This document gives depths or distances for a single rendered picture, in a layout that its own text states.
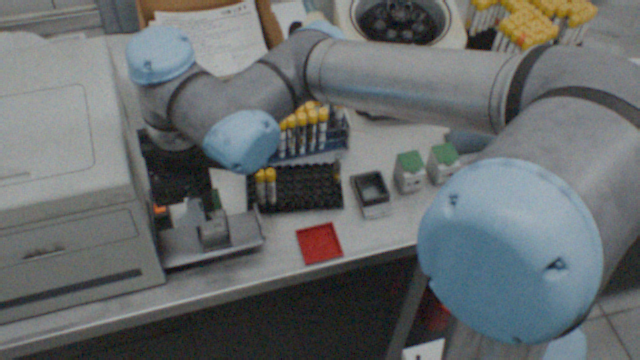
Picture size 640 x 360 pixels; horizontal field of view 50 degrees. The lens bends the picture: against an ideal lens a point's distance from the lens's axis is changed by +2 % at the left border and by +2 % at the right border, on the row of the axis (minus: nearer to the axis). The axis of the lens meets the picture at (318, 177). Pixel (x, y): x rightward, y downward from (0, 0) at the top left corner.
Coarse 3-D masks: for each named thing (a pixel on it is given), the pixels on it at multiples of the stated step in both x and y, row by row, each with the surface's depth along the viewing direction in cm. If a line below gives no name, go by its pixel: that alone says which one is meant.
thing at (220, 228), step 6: (216, 210) 102; (222, 210) 102; (216, 216) 102; (222, 216) 102; (216, 222) 103; (222, 222) 103; (204, 228) 103; (216, 228) 104; (222, 228) 105; (204, 234) 105; (210, 234) 105; (216, 234) 106; (222, 234) 106
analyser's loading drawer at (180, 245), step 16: (256, 208) 111; (240, 224) 112; (256, 224) 112; (160, 240) 110; (176, 240) 110; (192, 240) 110; (208, 240) 110; (224, 240) 110; (240, 240) 110; (256, 240) 110; (160, 256) 108; (176, 256) 108; (192, 256) 108; (208, 256) 109
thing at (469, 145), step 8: (448, 136) 126; (456, 136) 122; (464, 136) 121; (472, 136) 121; (480, 136) 122; (488, 136) 122; (456, 144) 123; (464, 144) 123; (472, 144) 123; (480, 144) 124; (464, 152) 125; (472, 152) 126; (480, 152) 126; (464, 160) 125
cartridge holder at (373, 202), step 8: (352, 176) 121; (360, 176) 119; (368, 176) 119; (376, 176) 120; (352, 184) 121; (360, 184) 118; (368, 184) 120; (376, 184) 121; (384, 184) 118; (360, 192) 117; (368, 192) 119; (376, 192) 120; (384, 192) 119; (360, 200) 118; (368, 200) 116; (376, 200) 117; (384, 200) 118; (368, 208) 118; (376, 208) 118; (384, 208) 118; (392, 208) 118; (368, 216) 117; (376, 216) 118
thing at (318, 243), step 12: (300, 228) 115; (312, 228) 116; (324, 228) 116; (300, 240) 114; (312, 240) 115; (324, 240) 115; (336, 240) 115; (312, 252) 114; (324, 252) 114; (336, 252) 114; (312, 264) 112
